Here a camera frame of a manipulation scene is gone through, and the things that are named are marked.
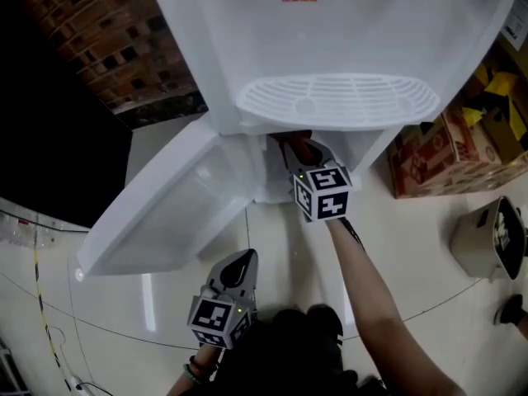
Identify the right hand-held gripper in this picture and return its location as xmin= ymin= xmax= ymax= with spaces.
xmin=280 ymin=137 xmax=355 ymax=224

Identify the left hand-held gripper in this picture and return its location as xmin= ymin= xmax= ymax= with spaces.
xmin=187 ymin=248 xmax=259 ymax=351

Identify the red-brown object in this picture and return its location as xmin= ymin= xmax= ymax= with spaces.
xmin=270 ymin=130 xmax=321 ymax=167

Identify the white water dispenser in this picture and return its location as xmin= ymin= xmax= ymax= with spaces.
xmin=144 ymin=0 xmax=523 ymax=205

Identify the person's left forearm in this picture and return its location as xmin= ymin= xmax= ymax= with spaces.
xmin=167 ymin=343 xmax=224 ymax=396

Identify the person's right forearm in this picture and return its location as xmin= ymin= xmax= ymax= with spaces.
xmin=327 ymin=216 xmax=469 ymax=396

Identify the white cabinet door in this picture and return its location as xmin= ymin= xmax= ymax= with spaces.
xmin=76 ymin=115 xmax=265 ymax=278

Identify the white drip tray grille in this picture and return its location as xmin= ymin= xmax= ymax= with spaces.
xmin=235 ymin=73 xmax=441 ymax=130

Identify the person's black clothing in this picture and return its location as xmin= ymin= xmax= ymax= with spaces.
xmin=201 ymin=303 xmax=389 ymax=396

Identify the red printed cardboard box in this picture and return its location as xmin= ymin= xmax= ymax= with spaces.
xmin=385 ymin=105 xmax=528 ymax=200

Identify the beige trash bin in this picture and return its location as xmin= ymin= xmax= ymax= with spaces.
xmin=449 ymin=195 xmax=528 ymax=284

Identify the white power strip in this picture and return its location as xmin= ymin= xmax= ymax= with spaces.
xmin=68 ymin=375 xmax=90 ymax=396

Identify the brown box with yellow tape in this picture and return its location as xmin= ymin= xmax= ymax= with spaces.
xmin=457 ymin=35 xmax=528 ymax=167

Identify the white paper label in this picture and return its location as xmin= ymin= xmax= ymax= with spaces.
xmin=500 ymin=12 xmax=528 ymax=52

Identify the grey metal rack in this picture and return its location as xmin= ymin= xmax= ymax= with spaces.
xmin=0 ymin=336 xmax=21 ymax=396

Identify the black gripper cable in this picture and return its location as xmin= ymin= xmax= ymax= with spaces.
xmin=340 ymin=216 xmax=368 ymax=252

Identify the dark cord bracelet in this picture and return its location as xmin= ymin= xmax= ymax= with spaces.
xmin=188 ymin=355 xmax=219 ymax=378

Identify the green bead bracelet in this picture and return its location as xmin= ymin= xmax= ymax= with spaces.
xmin=182 ymin=363 xmax=204 ymax=386

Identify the thin black floor cable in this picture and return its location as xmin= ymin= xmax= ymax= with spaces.
xmin=80 ymin=380 xmax=115 ymax=396

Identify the yellow and black cable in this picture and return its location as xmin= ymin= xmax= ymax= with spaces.
xmin=32 ymin=247 xmax=73 ymax=391

